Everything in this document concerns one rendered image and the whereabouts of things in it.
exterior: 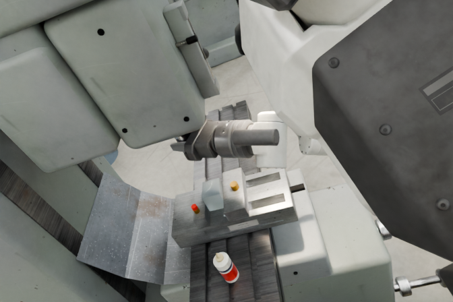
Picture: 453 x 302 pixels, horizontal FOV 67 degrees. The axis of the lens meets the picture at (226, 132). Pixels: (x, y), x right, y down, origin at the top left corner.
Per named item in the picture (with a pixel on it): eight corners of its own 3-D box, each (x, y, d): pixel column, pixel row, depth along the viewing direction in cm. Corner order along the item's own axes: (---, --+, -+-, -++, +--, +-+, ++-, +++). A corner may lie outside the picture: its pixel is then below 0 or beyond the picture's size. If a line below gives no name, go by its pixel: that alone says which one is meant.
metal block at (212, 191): (226, 191, 101) (219, 177, 97) (226, 207, 96) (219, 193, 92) (209, 195, 101) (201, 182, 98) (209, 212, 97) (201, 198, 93)
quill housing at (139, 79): (208, 82, 89) (150, -46, 70) (209, 133, 73) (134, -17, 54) (141, 105, 92) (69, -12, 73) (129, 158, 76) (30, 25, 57)
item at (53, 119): (137, 92, 92) (79, -2, 76) (120, 154, 73) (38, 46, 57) (75, 114, 95) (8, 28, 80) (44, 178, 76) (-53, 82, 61)
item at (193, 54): (220, 85, 80) (182, -2, 67) (220, 94, 77) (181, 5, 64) (203, 90, 81) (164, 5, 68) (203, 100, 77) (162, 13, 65)
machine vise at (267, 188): (289, 180, 105) (280, 156, 99) (298, 221, 94) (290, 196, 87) (184, 207, 112) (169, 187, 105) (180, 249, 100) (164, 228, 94)
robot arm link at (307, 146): (253, 114, 78) (308, 116, 81) (253, 153, 78) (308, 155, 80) (262, 110, 72) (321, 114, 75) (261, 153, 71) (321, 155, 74)
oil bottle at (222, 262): (238, 266, 90) (224, 244, 83) (239, 281, 87) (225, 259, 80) (224, 269, 90) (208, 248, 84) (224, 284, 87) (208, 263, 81)
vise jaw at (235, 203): (245, 175, 103) (240, 166, 101) (249, 216, 92) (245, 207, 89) (226, 180, 104) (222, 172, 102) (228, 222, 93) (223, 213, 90)
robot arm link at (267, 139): (247, 121, 84) (292, 120, 78) (246, 166, 83) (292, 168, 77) (224, 116, 74) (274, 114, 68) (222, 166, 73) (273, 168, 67)
